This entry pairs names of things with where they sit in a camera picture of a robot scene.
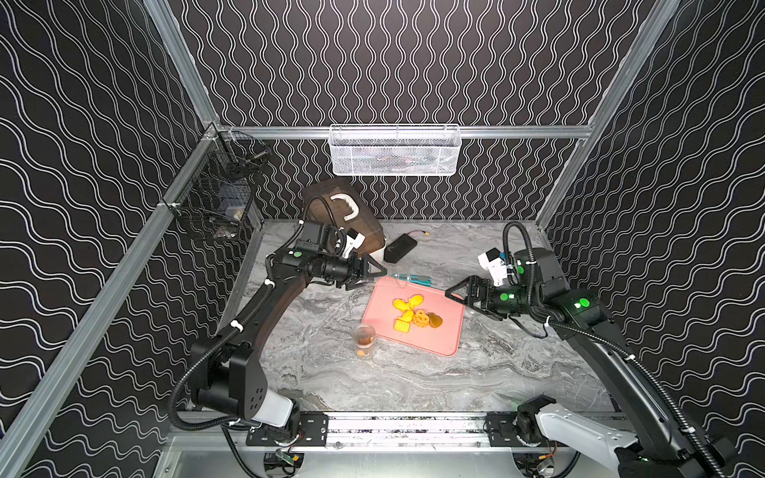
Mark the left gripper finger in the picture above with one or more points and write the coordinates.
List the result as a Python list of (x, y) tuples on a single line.
[(370, 268), (357, 282)]

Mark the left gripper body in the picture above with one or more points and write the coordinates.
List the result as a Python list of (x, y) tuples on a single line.
[(354, 270)]

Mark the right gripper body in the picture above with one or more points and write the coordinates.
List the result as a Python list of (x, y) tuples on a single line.
[(507, 300)]

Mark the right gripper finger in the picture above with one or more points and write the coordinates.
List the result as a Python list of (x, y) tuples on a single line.
[(480, 308), (470, 287)]

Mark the brown round cookie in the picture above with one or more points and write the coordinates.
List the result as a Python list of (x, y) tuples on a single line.
[(435, 320)]

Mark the pretzel shaped cookie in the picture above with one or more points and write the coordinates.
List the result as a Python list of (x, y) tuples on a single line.
[(420, 319)]

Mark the small yellow cookie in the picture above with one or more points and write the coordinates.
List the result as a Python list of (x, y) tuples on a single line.
[(401, 306)]

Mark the clear jar dark cookies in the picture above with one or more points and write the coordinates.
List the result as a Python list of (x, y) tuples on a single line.
[(364, 338)]

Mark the square waffle cookie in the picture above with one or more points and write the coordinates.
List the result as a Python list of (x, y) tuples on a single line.
[(402, 326)]

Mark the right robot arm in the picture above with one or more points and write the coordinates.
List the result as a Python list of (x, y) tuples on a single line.
[(663, 442)]

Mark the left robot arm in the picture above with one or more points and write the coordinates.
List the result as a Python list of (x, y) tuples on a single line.
[(225, 383)]

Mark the black battery pack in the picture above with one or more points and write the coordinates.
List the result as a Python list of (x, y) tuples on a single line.
[(400, 247)]

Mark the teal utility knife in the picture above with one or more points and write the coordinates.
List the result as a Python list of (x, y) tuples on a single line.
[(414, 279)]

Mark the pink plastic tray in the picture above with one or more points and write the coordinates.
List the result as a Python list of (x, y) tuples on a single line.
[(381, 314)]

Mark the white box brown lid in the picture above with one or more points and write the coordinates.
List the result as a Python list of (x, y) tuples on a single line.
[(350, 211)]

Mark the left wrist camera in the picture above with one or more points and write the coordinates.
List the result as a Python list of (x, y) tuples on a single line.
[(354, 242)]

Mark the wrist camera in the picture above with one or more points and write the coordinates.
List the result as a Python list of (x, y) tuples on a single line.
[(494, 263), (354, 242)]

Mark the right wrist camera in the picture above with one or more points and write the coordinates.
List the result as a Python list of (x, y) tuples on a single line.
[(494, 263)]

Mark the white mesh wall basket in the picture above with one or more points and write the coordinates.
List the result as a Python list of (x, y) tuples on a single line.
[(394, 150)]

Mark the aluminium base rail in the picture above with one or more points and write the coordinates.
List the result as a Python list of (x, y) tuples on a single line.
[(406, 431)]

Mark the black wire wall basket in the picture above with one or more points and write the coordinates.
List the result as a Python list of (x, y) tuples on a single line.
[(217, 204)]

